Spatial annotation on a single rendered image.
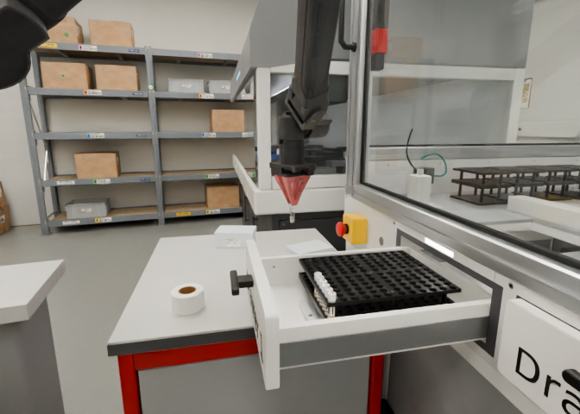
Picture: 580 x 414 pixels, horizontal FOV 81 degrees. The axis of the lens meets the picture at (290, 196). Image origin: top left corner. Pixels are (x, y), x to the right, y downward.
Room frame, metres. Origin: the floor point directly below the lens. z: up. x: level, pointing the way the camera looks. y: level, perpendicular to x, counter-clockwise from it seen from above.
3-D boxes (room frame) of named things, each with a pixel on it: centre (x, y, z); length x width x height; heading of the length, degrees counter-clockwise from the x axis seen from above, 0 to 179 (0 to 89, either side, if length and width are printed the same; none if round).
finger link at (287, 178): (0.78, 0.00, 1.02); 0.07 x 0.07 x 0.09; 34
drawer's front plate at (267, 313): (0.52, 0.05, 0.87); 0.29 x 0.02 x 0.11; 12
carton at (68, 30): (3.82, 2.43, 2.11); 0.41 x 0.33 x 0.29; 109
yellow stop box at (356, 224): (0.90, -0.18, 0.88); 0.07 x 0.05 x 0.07; 12
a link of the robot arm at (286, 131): (0.78, -0.01, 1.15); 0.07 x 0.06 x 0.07; 132
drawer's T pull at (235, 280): (0.51, 0.08, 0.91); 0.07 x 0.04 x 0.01; 12
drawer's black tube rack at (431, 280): (0.56, -0.14, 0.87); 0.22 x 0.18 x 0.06; 102
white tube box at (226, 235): (1.10, 0.18, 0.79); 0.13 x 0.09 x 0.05; 88
